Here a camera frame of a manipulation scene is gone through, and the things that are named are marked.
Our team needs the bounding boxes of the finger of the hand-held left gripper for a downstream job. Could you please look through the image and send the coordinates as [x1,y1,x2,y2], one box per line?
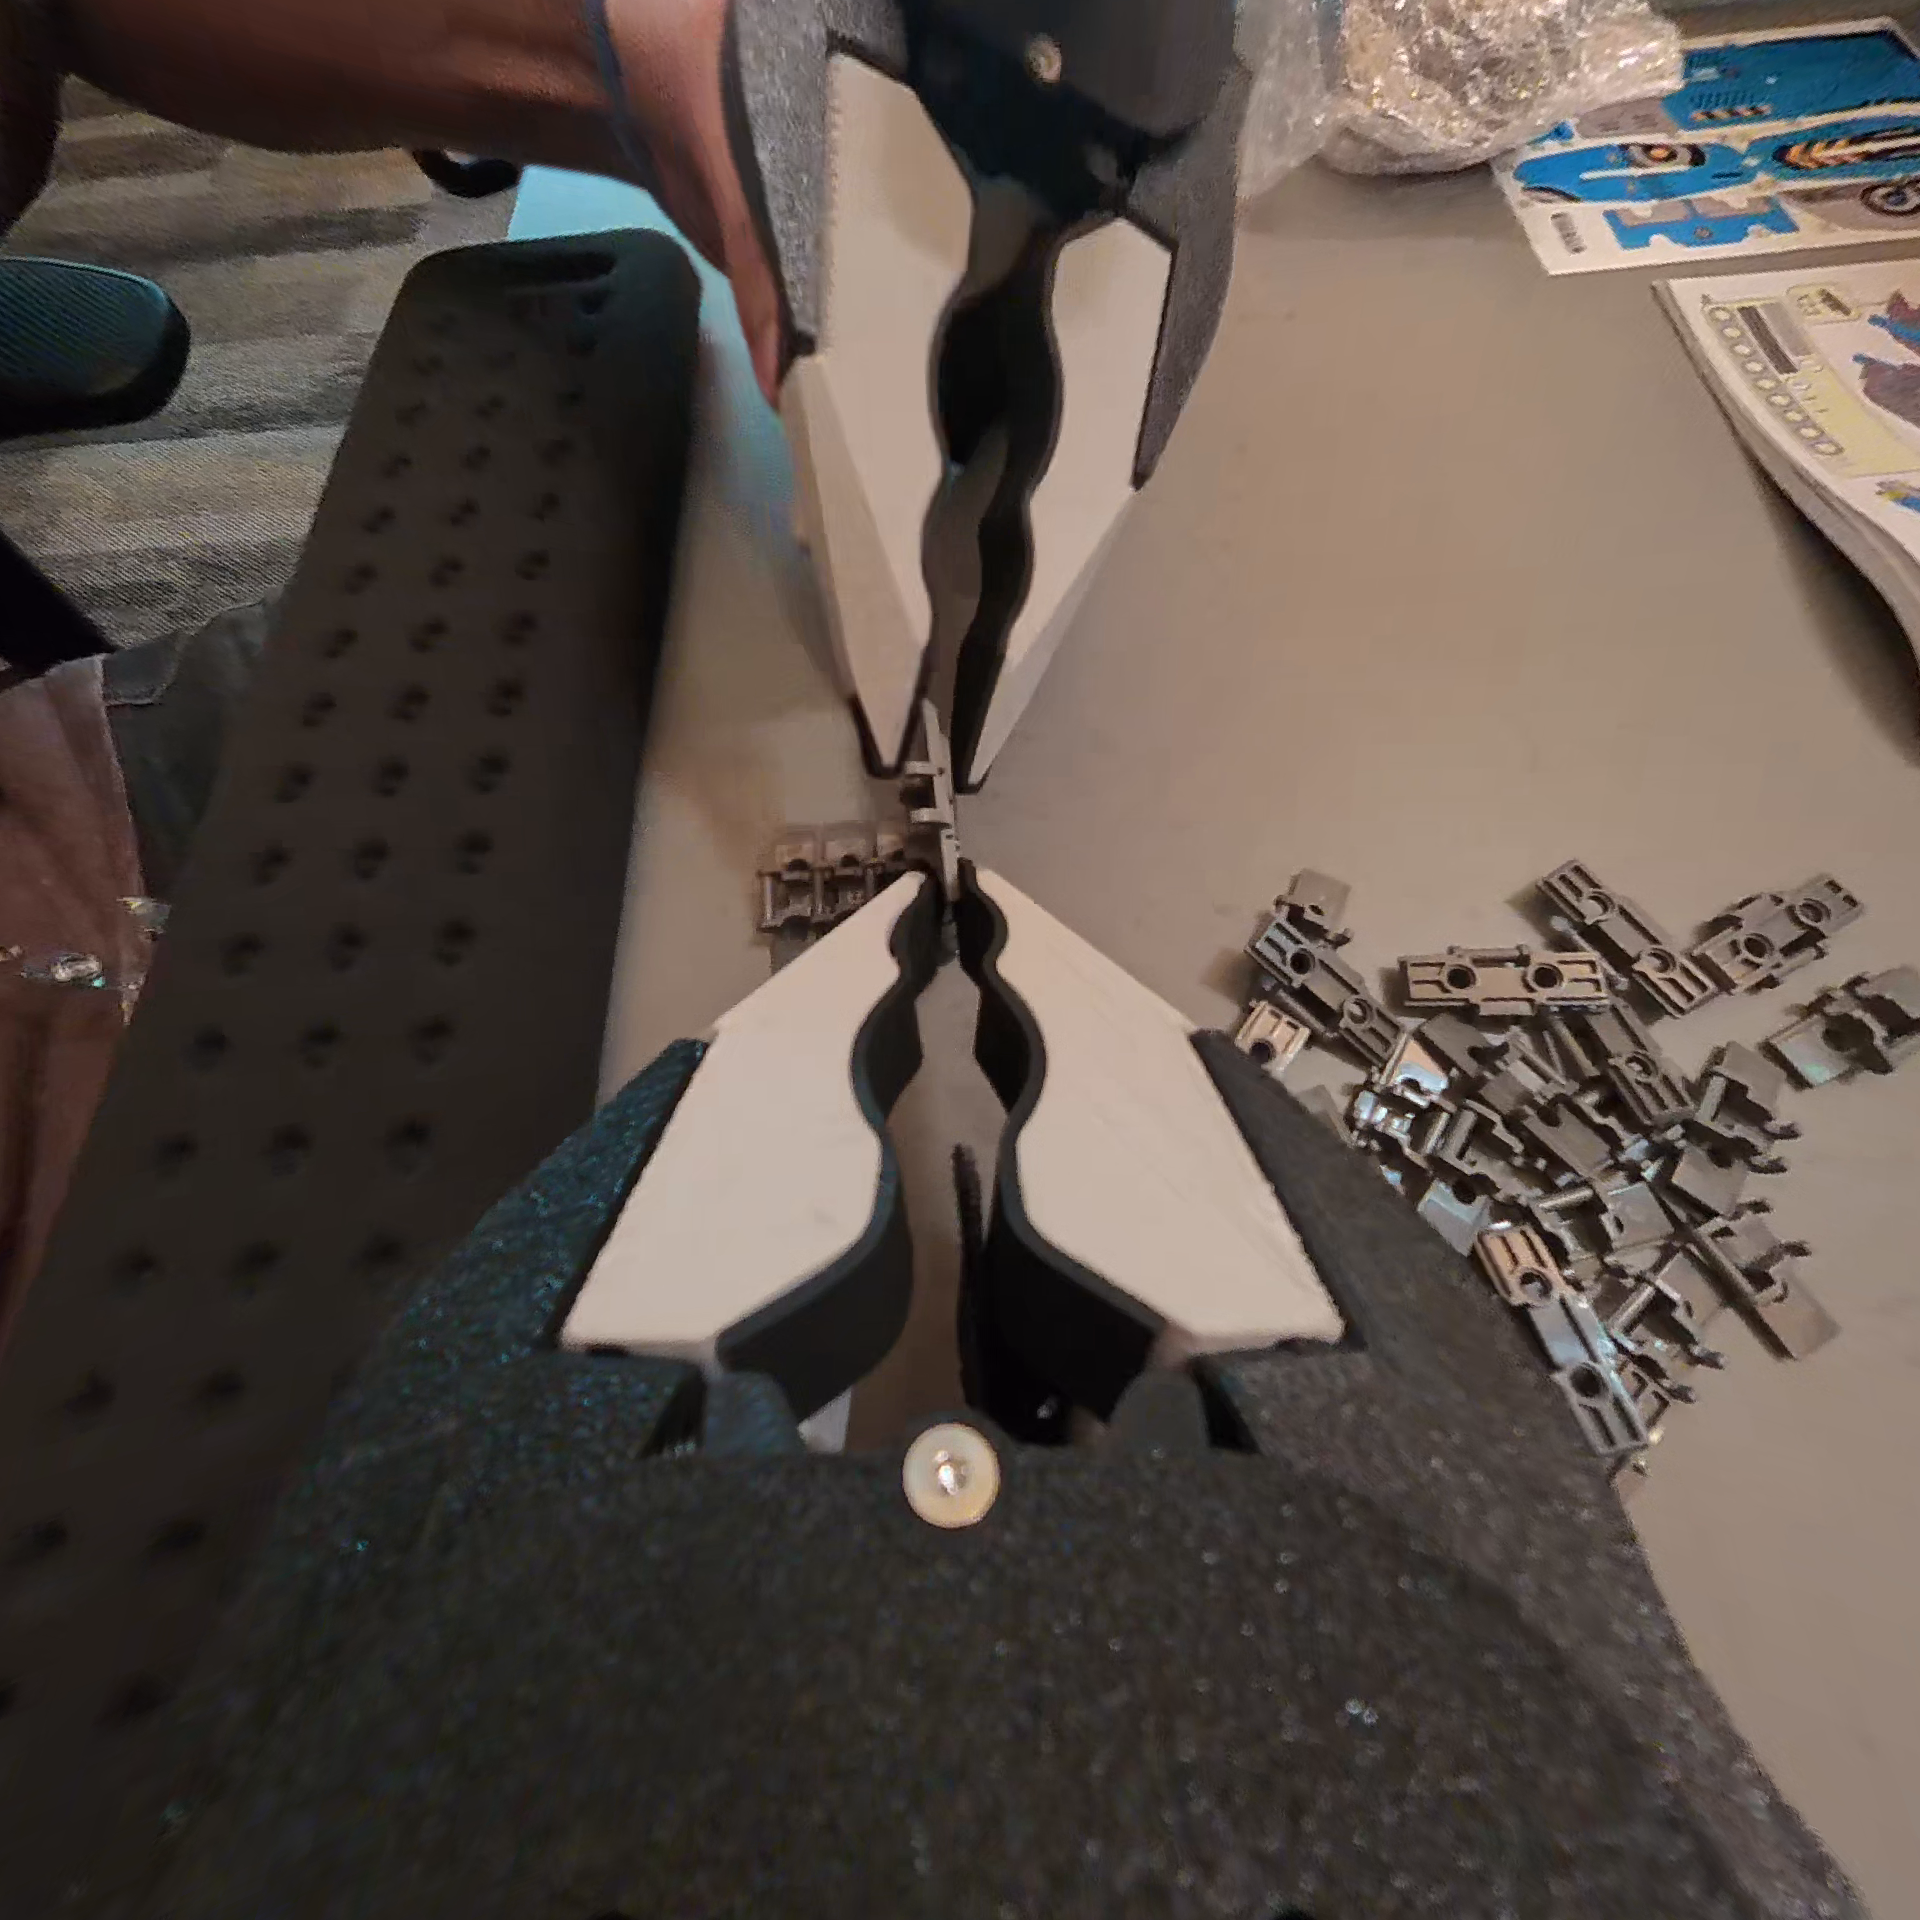
[958,211,1187,793]
[778,60,986,789]

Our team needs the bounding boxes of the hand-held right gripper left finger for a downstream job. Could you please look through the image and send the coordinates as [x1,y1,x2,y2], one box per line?
[560,870,945,1370]

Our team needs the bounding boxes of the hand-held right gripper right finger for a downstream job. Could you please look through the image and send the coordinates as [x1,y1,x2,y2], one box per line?
[948,870,1345,1370]

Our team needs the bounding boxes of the assembled grey track chain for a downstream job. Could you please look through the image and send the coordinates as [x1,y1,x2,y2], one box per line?
[755,817,921,943]

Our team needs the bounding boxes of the single grey track link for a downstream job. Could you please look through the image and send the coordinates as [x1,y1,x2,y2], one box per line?
[897,701,964,903]

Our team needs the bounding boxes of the pile of grey track links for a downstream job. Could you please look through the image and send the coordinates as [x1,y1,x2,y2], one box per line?
[1230,859,1920,1489]

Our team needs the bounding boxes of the grey desk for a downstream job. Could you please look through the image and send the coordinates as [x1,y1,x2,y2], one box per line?
[599,142,1920,1920]

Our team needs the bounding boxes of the person's left hand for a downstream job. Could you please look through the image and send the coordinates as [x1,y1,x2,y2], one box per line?
[643,0,788,407]

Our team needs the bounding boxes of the clear plastic bag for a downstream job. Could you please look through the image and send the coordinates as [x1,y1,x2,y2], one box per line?
[1241,0,1686,178]

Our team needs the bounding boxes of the blue wristband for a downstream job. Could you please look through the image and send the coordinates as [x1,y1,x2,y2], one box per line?
[584,0,656,161]

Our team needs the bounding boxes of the blue sticker sheet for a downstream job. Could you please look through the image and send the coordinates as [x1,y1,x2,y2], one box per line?
[1492,19,1920,278]

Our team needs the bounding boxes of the metal clip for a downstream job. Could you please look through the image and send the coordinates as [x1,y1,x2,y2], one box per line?
[0,897,169,994]

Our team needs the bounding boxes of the dark grey pants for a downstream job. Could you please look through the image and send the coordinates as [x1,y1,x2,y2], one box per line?
[104,598,289,858]

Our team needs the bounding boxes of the instruction booklet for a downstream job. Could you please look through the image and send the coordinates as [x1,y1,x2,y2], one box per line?
[1651,259,1920,669]

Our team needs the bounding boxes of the dark teal office chair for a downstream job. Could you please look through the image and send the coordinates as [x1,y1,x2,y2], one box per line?
[0,257,194,441]

